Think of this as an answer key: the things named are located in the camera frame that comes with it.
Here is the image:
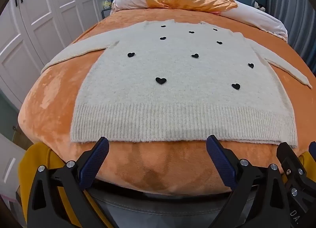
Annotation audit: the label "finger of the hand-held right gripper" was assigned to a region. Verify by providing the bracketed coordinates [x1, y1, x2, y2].
[276, 142, 316, 186]

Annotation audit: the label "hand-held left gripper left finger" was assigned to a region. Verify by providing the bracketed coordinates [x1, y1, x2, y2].
[27, 137, 109, 228]

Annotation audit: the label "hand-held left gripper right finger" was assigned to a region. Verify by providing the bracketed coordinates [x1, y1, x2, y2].
[206, 135, 290, 228]

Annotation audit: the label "cream sweater with black hearts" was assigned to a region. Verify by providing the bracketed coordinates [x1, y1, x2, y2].
[41, 20, 312, 149]

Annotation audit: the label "orange plush blanket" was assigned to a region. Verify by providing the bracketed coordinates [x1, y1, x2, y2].
[17, 8, 316, 196]

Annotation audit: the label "grey stitched fabric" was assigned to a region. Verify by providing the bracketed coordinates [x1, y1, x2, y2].
[86, 186, 255, 228]

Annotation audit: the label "white storage box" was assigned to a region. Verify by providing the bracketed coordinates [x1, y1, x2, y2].
[0, 132, 25, 206]

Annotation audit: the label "white quilt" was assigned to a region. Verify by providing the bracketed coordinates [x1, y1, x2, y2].
[111, 0, 288, 43]

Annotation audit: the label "grey curtain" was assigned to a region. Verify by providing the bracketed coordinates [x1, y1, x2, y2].
[267, 0, 316, 73]

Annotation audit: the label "white wardrobe doors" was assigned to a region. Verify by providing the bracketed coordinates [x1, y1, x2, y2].
[0, 0, 109, 110]

